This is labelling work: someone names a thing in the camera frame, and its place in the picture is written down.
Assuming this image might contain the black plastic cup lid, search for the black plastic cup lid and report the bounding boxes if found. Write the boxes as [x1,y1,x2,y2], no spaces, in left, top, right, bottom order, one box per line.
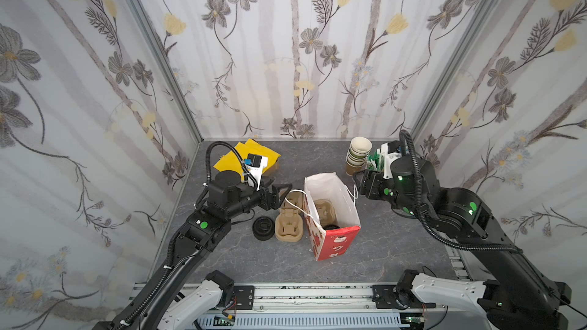
[323,224,340,231]

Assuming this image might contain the brown pulp cup carrier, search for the brown pulp cup carrier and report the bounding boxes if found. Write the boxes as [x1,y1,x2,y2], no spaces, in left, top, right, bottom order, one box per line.
[275,192,304,243]

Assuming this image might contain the green white wrapped straws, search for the green white wrapped straws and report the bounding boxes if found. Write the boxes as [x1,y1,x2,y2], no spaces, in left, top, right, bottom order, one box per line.
[366,148,387,172]

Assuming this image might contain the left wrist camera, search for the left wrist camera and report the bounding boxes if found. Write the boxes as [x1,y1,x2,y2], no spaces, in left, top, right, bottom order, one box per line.
[244,154,268,191]

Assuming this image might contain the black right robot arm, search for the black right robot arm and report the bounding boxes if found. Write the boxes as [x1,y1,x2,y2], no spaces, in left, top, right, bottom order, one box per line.
[357,130,572,329]

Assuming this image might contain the aluminium mounting rail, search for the aluminium mounting rail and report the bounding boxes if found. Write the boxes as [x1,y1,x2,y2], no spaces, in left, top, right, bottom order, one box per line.
[123,283,510,330]

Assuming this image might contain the red white paper bag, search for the red white paper bag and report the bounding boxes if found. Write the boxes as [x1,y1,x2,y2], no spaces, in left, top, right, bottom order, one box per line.
[285,173,361,261]

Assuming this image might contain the stack of paper cups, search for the stack of paper cups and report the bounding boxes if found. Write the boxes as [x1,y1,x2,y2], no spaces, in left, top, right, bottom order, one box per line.
[345,137,372,176]

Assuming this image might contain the yellow napkin stack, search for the yellow napkin stack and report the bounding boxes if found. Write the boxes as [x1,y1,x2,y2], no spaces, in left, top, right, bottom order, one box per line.
[214,139,281,174]

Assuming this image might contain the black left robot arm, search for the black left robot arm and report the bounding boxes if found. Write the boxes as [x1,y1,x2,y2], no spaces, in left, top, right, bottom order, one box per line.
[93,141,292,329]

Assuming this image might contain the stack of black lids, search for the stack of black lids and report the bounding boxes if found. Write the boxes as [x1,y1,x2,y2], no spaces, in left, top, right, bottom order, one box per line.
[252,216,275,241]

